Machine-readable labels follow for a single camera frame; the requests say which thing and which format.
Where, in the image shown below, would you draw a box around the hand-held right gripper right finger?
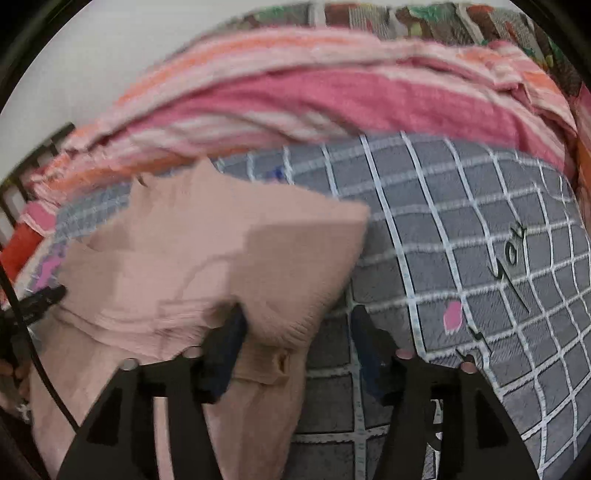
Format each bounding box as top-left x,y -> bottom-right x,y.
351,305 -> 541,480

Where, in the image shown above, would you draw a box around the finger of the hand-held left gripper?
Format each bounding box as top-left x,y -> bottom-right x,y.
18,285 -> 68,320

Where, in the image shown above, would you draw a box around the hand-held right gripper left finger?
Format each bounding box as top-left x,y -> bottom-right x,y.
55,311 -> 250,480

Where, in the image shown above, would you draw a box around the pink ribbed knit sweater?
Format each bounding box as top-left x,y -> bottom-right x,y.
30,159 -> 370,480

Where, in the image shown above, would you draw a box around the dark wooden headboard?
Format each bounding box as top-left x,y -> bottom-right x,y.
0,122 -> 77,241

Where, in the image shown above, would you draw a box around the grey checked bed sheet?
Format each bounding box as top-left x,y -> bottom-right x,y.
46,131 -> 591,480

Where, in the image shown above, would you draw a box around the pink orange striped quilt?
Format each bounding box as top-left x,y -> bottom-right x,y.
0,25 -> 580,241

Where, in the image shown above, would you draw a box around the multicolour floral patterned blanket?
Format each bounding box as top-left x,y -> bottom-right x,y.
231,0 -> 591,107

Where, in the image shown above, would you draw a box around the black cable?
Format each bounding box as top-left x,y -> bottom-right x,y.
0,263 -> 80,431

